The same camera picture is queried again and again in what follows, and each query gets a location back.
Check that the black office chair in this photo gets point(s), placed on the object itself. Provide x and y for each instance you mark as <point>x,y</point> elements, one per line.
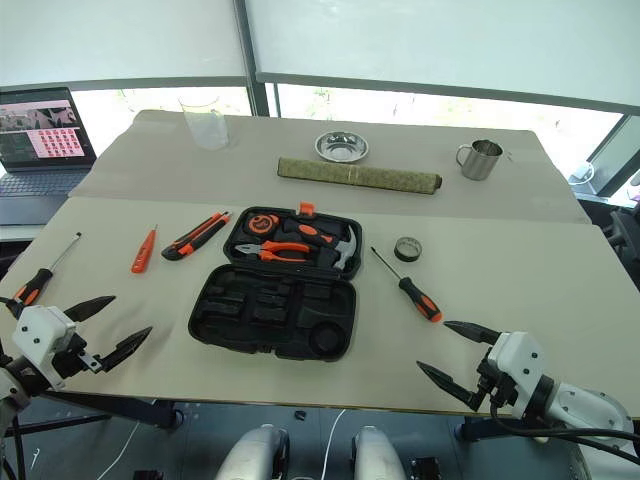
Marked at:
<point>625,240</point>

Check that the orange black tape measure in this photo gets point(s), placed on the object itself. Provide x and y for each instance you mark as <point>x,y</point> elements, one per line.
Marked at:
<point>261,223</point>

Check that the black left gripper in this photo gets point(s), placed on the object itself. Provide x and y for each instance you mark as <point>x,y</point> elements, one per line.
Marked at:
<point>70,357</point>

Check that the clear plastic cup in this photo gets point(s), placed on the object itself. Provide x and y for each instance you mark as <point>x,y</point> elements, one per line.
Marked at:
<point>206,127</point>

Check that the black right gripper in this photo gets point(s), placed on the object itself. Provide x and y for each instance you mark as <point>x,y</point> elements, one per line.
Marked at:
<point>497,385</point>

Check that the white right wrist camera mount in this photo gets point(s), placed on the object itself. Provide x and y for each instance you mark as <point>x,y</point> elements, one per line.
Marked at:
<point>520,360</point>

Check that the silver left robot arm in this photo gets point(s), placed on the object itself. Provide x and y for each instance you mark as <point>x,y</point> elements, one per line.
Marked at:
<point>12,395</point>

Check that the white roller blind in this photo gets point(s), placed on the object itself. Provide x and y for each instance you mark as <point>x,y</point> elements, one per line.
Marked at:
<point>120,35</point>
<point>440,40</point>

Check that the silver rounded robot leg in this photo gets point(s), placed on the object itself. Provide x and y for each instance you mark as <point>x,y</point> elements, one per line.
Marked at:
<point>375,452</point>
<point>252,452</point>

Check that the black tool case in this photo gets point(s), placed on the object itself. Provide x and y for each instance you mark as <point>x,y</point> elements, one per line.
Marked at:
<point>272,320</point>

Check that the orange voltage tester pen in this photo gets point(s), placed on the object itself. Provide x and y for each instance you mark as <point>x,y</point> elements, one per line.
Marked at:
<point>143,254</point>

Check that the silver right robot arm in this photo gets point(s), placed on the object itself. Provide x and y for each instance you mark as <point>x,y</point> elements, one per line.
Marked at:
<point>590,405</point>

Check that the stainless steel mug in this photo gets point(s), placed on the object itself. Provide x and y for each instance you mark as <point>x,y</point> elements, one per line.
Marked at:
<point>481,162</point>

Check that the black electrical tape roll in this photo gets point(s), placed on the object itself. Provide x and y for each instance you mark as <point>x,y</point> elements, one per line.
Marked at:
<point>408,255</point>

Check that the orange black utility knife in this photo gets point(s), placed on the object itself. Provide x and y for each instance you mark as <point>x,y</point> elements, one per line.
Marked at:
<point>192,239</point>

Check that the dark window frame post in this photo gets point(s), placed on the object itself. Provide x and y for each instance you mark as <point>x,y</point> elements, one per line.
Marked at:
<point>257,75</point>

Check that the dark table frame bar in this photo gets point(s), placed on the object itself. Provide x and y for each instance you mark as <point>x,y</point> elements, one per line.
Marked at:
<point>477,427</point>
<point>110,410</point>

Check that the small black floor object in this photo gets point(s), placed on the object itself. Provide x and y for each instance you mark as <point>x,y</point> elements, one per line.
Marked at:
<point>300,415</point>

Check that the stainless steel bowl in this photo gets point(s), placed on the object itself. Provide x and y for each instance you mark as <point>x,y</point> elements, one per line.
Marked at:
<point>341,146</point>

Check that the open grey laptop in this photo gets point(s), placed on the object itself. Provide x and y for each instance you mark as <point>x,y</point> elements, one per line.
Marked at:
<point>42,165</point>

